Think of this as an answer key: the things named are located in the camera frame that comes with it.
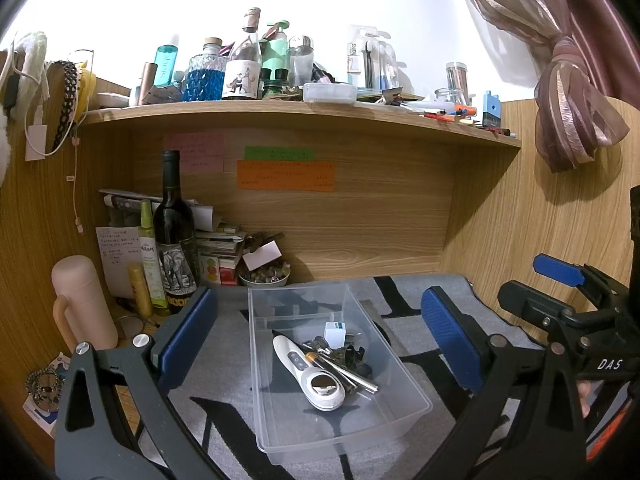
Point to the person's right hand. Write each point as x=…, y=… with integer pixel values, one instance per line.
x=583, y=397

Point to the pink sticky note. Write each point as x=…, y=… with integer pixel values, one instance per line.
x=195, y=152

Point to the clear plastic bin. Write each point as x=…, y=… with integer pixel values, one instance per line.
x=300, y=435

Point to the stack of books and papers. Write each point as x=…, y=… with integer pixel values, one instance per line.
x=220, y=247

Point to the clear toothbrush pack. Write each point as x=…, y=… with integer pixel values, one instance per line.
x=361, y=57

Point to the blue and white card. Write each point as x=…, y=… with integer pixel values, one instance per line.
x=39, y=417

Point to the silver metal bar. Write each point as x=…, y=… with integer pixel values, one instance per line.
x=365, y=384

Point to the orange marker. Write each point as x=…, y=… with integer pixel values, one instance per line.
x=464, y=109

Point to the bunch of keys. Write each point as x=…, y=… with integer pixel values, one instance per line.
x=317, y=345

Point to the white plastic box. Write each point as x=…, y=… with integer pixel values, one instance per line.
x=330, y=93

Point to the white fluffy cloth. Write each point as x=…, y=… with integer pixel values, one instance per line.
x=32, y=55

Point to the person's red clothing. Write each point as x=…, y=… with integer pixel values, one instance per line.
x=612, y=430

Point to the yellow plastic item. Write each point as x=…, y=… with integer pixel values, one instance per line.
x=89, y=87

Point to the dark green glass bottle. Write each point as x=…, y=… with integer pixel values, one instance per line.
x=281, y=80
x=267, y=85

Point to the green spray bottle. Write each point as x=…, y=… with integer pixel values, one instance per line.
x=150, y=260

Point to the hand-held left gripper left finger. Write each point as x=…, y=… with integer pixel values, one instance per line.
x=187, y=330

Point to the clear bottle with silver cap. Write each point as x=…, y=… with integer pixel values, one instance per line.
x=301, y=62

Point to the small bowl of trinkets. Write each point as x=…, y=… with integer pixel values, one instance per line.
x=265, y=278

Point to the white travel adapter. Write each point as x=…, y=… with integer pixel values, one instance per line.
x=335, y=332

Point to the dark wine bottle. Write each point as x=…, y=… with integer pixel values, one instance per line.
x=172, y=230

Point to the brown tube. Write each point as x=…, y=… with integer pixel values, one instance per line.
x=148, y=82

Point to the white handheld device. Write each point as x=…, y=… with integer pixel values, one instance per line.
x=310, y=377

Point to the dark tool with brass tip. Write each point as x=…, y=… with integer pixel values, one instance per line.
x=312, y=358

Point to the green pump bottle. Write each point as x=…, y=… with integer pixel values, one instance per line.
x=275, y=50

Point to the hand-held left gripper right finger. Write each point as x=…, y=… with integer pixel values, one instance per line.
x=450, y=340

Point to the pink striped curtain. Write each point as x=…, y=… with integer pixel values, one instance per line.
x=550, y=60

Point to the teal bottle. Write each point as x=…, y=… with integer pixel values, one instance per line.
x=165, y=65

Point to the white handwritten note paper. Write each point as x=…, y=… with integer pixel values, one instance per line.
x=115, y=245

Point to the blue box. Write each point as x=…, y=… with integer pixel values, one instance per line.
x=491, y=108

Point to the black binder clip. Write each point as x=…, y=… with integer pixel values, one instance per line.
x=357, y=357

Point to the green sticky note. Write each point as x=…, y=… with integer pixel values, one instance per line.
x=279, y=154

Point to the glass jar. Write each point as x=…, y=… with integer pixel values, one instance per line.
x=446, y=96

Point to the clear bottle with picture label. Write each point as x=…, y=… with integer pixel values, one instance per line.
x=241, y=70

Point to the grey mat with black pattern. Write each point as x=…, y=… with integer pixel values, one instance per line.
x=230, y=390

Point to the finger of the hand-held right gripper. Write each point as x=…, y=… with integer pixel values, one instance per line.
x=555, y=267
x=530, y=300

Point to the black beaded headband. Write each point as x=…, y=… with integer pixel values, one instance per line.
x=70, y=105

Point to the blue faceted glass bottle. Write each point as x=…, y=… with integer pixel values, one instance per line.
x=204, y=80

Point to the pink thermos cup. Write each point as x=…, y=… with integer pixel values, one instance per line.
x=82, y=305

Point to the yellow tube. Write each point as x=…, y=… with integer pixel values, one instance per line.
x=140, y=290

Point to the orange sticky note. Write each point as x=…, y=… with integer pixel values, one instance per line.
x=285, y=175

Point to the round coaster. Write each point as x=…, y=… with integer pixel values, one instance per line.
x=129, y=325

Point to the wooden shelf board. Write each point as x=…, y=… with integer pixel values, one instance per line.
x=300, y=117

